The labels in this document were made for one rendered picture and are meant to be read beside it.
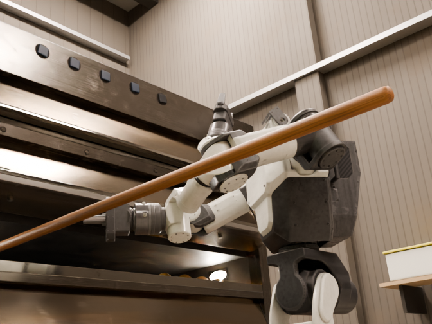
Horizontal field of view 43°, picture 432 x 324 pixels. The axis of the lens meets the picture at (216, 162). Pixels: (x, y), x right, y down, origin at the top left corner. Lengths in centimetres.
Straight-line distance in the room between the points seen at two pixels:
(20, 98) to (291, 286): 126
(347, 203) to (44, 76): 132
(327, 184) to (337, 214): 9
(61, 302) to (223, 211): 69
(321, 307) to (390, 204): 396
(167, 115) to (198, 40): 506
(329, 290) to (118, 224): 60
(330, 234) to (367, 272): 387
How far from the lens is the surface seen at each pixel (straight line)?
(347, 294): 171
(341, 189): 164
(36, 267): 207
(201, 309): 257
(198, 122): 286
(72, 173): 225
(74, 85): 240
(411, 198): 535
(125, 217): 153
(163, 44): 827
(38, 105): 226
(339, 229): 161
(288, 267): 157
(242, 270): 302
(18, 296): 204
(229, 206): 184
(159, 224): 152
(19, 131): 217
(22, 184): 194
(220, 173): 135
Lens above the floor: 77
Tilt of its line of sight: 21 degrees up
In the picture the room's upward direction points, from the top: 5 degrees counter-clockwise
